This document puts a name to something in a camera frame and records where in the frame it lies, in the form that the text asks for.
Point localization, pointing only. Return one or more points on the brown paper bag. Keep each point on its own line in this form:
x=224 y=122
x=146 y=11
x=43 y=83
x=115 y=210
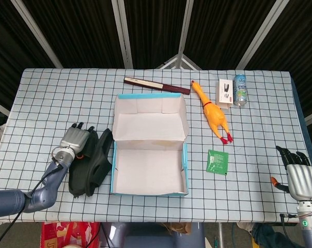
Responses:
x=176 y=227

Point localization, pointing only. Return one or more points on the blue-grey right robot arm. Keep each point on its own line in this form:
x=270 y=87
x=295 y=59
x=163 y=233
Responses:
x=309 y=224

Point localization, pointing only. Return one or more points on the green sachet packet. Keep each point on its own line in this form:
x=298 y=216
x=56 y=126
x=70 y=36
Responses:
x=217 y=161

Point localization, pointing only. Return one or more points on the light blue shoe box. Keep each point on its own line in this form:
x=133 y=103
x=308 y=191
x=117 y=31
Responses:
x=148 y=165

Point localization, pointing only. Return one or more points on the grey sneaker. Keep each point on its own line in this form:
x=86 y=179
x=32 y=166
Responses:
x=245 y=226

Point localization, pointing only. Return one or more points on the small white carton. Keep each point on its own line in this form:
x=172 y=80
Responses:
x=225 y=93

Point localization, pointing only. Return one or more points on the black pleated curtain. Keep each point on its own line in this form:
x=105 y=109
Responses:
x=81 y=25

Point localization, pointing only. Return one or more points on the dark red folded fan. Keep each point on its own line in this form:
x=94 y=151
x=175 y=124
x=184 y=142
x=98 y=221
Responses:
x=156 y=85

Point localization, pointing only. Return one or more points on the plastic water bottle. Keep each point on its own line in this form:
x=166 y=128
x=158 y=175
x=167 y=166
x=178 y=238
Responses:
x=240 y=90

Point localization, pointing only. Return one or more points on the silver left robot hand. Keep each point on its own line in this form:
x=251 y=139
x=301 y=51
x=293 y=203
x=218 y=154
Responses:
x=73 y=138

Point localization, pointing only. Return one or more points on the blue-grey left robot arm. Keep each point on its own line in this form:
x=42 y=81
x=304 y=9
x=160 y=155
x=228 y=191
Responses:
x=50 y=178

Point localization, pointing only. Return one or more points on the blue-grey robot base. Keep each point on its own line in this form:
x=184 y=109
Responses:
x=150 y=237

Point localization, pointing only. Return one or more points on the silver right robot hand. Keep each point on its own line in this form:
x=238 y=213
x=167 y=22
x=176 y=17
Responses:
x=303 y=180

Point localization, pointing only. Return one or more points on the red patterned bag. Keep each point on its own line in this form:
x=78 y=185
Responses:
x=58 y=232

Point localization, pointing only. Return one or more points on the white metal frame brace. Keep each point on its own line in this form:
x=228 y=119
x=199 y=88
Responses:
x=179 y=60

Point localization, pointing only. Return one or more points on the table with checkered tablecloth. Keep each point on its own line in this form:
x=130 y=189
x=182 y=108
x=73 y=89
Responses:
x=55 y=103

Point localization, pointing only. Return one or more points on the blue jeans leg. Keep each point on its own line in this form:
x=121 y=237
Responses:
x=269 y=235

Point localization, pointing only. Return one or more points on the black slipper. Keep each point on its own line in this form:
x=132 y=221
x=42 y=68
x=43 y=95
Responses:
x=79 y=175
x=101 y=157

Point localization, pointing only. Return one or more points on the grey metal table leg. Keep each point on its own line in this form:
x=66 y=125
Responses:
x=220 y=235

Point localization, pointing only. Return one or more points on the yellow rubber chicken toy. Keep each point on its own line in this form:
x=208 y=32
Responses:
x=214 y=113

